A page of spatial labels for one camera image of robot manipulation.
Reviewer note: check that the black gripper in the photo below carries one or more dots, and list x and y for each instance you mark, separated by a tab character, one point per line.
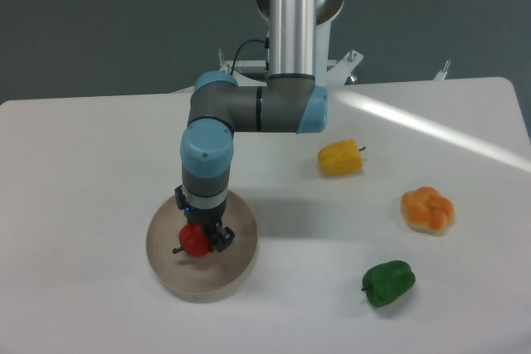
219	237

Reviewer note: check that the red toy bell pepper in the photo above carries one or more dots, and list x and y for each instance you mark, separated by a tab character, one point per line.
193	241

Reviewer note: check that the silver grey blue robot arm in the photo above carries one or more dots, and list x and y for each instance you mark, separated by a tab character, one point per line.
290	102

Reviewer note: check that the beige round plate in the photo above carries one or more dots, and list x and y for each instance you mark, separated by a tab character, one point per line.
211	276

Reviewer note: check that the yellow toy bell pepper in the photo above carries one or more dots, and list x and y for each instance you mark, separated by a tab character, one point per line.
340	158

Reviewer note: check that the green toy bell pepper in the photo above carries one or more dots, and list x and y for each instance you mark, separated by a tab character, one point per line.
385	283

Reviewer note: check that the orange knotted bread roll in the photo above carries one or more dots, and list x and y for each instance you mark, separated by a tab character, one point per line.
426	210

